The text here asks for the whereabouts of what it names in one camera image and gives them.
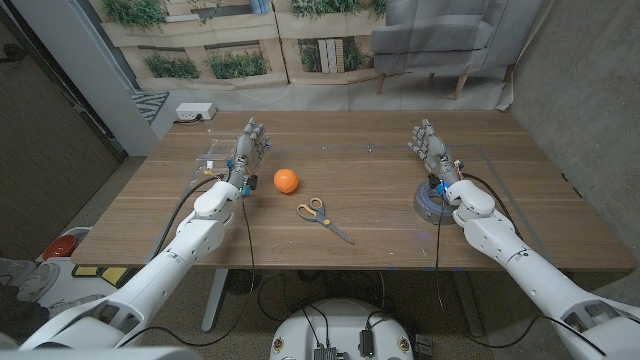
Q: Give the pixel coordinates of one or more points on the white power strip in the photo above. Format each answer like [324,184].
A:
[195,110]

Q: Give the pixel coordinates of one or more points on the printed patio backdrop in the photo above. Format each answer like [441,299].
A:
[325,95]

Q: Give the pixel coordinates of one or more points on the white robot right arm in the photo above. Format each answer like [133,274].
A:
[525,270]

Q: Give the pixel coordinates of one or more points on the orange fruit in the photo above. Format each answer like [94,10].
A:
[286,180]

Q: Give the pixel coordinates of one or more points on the clear plastic clamshell container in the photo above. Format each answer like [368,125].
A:
[220,150]

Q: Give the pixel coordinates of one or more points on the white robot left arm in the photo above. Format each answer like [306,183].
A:
[165,270]

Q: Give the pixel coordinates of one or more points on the grey table leg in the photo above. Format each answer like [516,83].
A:
[467,305]
[215,300]

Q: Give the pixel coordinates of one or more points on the grey blue tape roll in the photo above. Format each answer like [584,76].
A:
[425,209]

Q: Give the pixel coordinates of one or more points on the grey sneaker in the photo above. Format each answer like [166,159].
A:
[30,280]

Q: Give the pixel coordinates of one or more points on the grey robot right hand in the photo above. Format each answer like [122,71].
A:
[435,150]

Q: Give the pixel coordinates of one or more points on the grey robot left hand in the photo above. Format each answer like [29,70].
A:
[246,150]

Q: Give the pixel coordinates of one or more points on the black adapter on torso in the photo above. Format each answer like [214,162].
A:
[366,343]

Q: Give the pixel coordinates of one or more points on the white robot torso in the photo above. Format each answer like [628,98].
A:
[340,325]

